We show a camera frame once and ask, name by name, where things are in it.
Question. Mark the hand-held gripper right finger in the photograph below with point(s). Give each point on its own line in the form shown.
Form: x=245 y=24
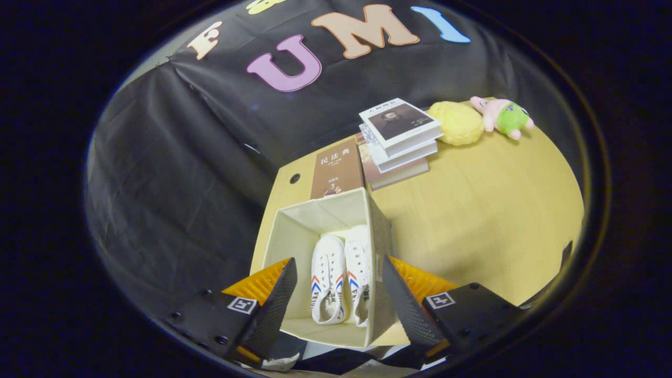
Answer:
x=409 y=315

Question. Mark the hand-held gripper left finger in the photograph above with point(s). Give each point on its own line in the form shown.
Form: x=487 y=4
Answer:
x=273 y=315

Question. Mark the white shoe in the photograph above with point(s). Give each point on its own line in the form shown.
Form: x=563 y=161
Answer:
x=359 y=252
x=328 y=262

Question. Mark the grey fabric storage box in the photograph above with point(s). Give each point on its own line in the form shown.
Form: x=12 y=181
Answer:
x=299 y=226

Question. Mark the pinkish brown cover book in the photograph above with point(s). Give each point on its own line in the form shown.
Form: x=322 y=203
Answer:
x=399 y=176

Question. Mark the white patterned book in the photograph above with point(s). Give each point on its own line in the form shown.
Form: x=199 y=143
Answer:
x=409 y=157

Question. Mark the black backdrop cloth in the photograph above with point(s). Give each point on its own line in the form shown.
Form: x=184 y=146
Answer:
x=184 y=184

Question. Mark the flat brown book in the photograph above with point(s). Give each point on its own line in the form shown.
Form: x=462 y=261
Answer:
x=336 y=168

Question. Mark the white portrait cover book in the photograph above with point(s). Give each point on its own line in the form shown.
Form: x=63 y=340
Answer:
x=399 y=123

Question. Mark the yellow plush cushion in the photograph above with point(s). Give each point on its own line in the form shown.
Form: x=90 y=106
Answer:
x=459 y=123

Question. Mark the pink and green plush toy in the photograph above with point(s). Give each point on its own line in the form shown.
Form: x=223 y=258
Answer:
x=506 y=118

